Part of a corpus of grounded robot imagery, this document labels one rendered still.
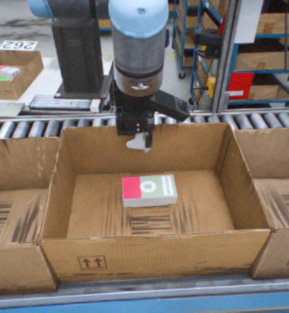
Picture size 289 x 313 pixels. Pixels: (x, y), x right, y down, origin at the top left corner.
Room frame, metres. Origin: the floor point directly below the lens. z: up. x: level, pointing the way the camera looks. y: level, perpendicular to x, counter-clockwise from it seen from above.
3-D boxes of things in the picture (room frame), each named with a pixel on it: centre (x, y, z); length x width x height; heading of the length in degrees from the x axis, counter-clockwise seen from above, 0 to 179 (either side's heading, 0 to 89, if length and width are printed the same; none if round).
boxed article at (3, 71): (1.54, 0.77, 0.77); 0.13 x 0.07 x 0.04; 69
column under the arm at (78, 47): (1.41, 0.32, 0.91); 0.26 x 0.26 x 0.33; 88
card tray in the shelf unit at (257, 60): (1.85, -0.64, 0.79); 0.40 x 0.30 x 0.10; 5
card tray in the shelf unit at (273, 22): (1.85, -0.64, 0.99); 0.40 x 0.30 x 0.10; 0
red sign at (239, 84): (1.21, -0.38, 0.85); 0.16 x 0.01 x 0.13; 94
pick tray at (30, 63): (1.47, 0.75, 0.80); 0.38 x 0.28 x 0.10; 176
